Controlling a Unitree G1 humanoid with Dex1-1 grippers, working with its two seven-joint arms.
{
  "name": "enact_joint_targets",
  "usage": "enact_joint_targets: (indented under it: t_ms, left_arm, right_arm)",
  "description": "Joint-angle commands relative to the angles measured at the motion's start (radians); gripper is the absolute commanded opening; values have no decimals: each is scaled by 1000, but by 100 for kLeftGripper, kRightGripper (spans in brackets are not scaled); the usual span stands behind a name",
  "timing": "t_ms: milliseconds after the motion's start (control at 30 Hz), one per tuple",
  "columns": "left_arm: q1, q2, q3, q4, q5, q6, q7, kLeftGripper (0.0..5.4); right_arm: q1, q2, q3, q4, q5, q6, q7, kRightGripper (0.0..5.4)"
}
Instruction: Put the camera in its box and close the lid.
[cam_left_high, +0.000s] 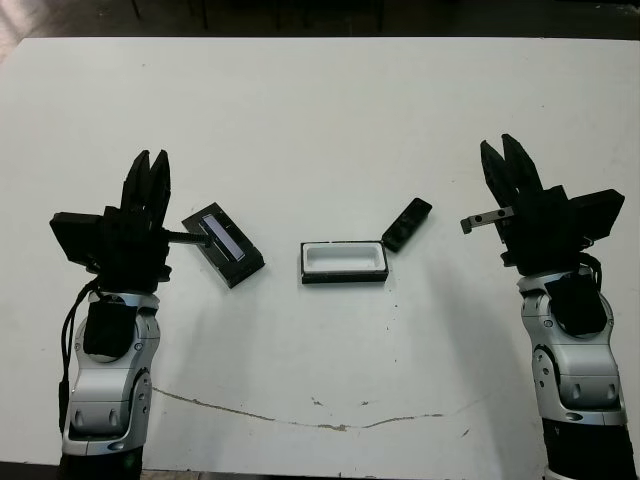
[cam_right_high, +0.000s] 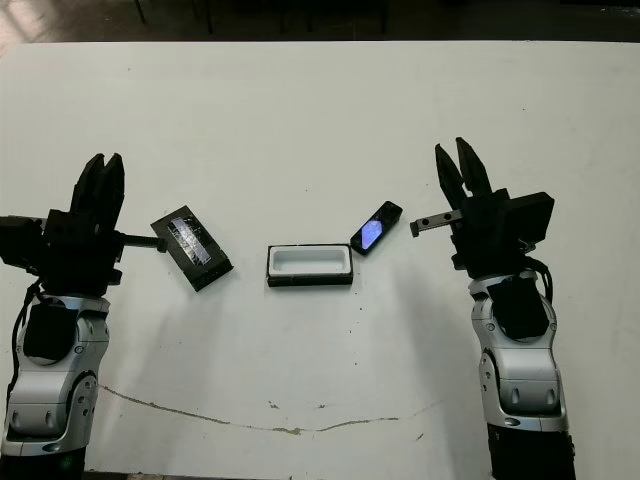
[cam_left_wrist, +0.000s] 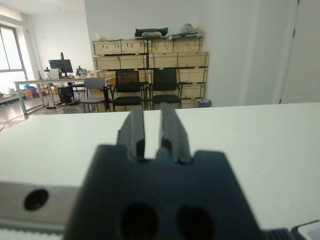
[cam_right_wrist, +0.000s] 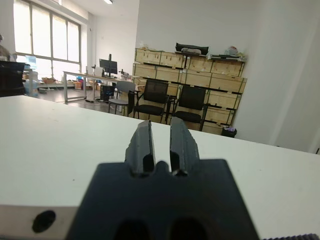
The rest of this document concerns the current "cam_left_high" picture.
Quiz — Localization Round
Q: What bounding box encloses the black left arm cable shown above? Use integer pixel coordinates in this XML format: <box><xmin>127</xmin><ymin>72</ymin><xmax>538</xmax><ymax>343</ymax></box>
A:
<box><xmin>56</xmin><ymin>281</ymin><xmax>103</xmax><ymax>437</ymax></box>

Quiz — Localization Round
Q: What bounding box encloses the black phone-like camera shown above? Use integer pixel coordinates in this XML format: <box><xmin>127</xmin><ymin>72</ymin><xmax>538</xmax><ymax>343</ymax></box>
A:
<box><xmin>381</xmin><ymin>197</ymin><xmax>434</xmax><ymax>253</ymax></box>

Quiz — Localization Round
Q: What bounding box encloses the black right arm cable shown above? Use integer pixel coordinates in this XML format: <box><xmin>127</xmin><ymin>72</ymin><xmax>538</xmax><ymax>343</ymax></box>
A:
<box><xmin>574</xmin><ymin>251</ymin><xmax>610</xmax><ymax>297</ymax></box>

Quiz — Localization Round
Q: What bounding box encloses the black box with white foam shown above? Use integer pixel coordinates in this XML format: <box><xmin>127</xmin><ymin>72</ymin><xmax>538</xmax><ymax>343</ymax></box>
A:
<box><xmin>300</xmin><ymin>240</ymin><xmax>390</xmax><ymax>287</ymax></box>

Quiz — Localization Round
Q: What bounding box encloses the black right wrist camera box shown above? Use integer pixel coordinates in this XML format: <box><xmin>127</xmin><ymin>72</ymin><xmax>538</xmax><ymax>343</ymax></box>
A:
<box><xmin>566</xmin><ymin>188</ymin><xmax>627</xmax><ymax>247</ymax></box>

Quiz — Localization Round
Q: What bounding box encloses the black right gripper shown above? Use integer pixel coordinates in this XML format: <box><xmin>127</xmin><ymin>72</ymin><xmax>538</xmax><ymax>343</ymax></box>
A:
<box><xmin>459</xmin><ymin>133</ymin><xmax>591</xmax><ymax>276</ymax></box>

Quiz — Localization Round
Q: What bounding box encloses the black box lid shiny window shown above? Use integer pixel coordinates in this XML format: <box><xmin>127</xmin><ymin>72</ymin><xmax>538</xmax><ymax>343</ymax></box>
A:
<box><xmin>180</xmin><ymin>200</ymin><xmax>266</xmax><ymax>291</ymax></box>

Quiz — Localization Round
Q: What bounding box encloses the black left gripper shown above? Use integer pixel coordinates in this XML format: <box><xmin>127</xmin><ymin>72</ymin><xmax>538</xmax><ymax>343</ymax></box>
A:
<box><xmin>101</xmin><ymin>148</ymin><xmax>212</xmax><ymax>294</ymax></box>

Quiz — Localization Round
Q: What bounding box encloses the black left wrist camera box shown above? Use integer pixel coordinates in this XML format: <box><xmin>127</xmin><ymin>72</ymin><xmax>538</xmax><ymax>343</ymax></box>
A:
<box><xmin>49</xmin><ymin>211</ymin><xmax>109</xmax><ymax>267</ymax></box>

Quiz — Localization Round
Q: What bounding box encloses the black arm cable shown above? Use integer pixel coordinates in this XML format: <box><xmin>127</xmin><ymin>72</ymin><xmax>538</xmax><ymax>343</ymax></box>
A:
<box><xmin>56</xmin><ymin>281</ymin><xmax>103</xmax><ymax>437</ymax></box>
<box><xmin>574</xmin><ymin>251</ymin><xmax>610</xmax><ymax>297</ymax></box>

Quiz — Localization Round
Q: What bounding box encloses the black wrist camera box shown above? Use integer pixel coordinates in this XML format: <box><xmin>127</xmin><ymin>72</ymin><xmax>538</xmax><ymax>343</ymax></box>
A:
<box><xmin>49</xmin><ymin>211</ymin><xmax>109</xmax><ymax>267</ymax></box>
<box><xmin>566</xmin><ymin>188</ymin><xmax>627</xmax><ymax>247</ymax></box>

